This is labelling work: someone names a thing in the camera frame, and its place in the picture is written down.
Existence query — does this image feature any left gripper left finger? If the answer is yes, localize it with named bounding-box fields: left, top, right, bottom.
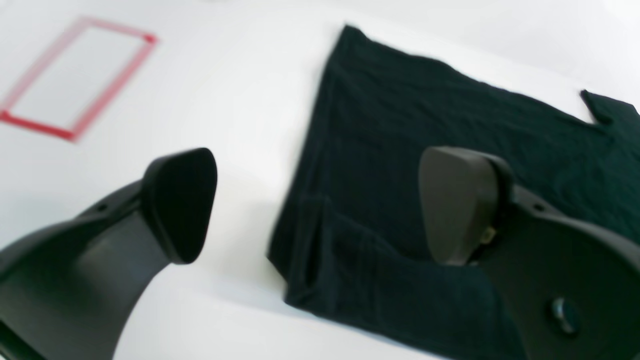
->
left=0, top=148, right=218, bottom=360

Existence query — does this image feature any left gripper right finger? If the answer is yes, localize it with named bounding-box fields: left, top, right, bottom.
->
left=419, top=146, right=640, bottom=360

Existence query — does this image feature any black T-shirt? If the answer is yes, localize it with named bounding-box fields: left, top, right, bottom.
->
left=267, top=26, right=640, bottom=360

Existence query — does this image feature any red rectangle table marking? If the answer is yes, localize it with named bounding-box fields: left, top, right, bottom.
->
left=1, top=17, right=158, bottom=142

